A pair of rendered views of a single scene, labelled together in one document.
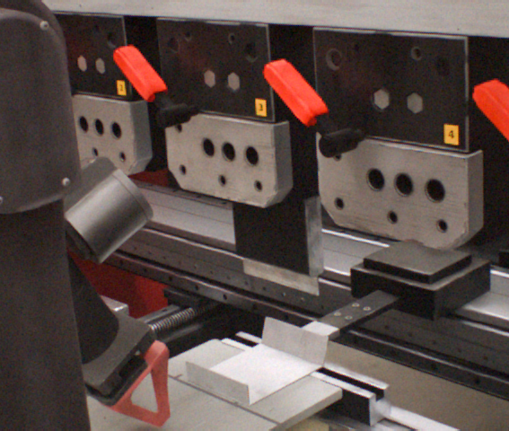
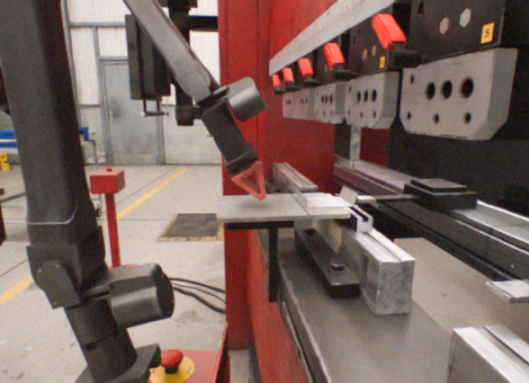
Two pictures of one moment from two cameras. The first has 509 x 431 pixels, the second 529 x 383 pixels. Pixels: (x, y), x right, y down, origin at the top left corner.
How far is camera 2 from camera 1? 46 cm
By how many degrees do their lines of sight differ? 34
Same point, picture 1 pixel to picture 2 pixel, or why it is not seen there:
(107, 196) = (245, 92)
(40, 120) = not seen: outside the picture
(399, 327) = (425, 219)
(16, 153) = not seen: outside the picture
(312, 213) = (355, 130)
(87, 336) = (229, 148)
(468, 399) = not seen: outside the picture
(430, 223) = (371, 114)
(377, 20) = (367, 12)
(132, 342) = (245, 155)
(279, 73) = (328, 47)
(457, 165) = (381, 78)
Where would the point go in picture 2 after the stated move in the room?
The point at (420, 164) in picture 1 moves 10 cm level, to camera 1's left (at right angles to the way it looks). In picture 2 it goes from (371, 83) to (310, 85)
